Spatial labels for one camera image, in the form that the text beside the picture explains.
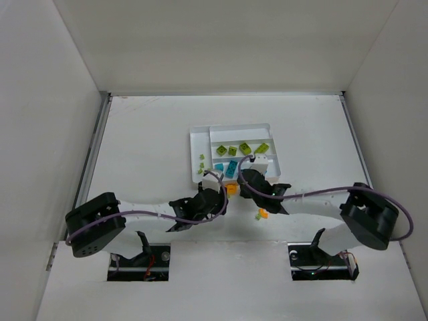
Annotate small green lego cluster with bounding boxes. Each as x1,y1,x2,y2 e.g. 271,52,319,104
197,162,205,175

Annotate purple cable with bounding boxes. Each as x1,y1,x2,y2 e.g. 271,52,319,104
66,171,229,247
237,154,414,241

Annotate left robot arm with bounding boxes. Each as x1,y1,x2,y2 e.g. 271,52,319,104
65,187,228,258

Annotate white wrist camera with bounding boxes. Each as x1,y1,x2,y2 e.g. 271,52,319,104
250,154,269,175
201,169,223,193

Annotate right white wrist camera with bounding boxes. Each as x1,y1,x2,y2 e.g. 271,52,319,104
250,154,269,175

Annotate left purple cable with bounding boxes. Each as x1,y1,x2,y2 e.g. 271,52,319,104
66,171,229,247

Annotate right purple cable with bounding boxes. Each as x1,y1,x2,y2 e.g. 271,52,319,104
237,154,414,241

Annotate green curved lego brick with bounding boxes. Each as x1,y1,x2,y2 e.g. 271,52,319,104
239,142,252,156

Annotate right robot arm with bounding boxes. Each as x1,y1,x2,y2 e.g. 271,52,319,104
238,169,399,256

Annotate small orange curved lego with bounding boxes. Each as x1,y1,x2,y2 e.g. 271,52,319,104
258,209,269,219

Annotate white compartment tray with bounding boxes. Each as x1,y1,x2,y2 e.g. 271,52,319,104
190,123,281,183

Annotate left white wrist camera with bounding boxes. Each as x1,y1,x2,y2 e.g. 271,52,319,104
201,169,223,193

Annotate green studded lego brick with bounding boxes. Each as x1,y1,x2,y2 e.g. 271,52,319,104
254,142,270,154

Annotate teal curved lego brick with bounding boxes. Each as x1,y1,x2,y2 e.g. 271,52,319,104
214,163,224,172

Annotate orange arch lego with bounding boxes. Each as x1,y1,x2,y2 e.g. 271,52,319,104
225,183,239,196

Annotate long teal lego brick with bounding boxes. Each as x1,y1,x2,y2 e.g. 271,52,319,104
225,160,237,179

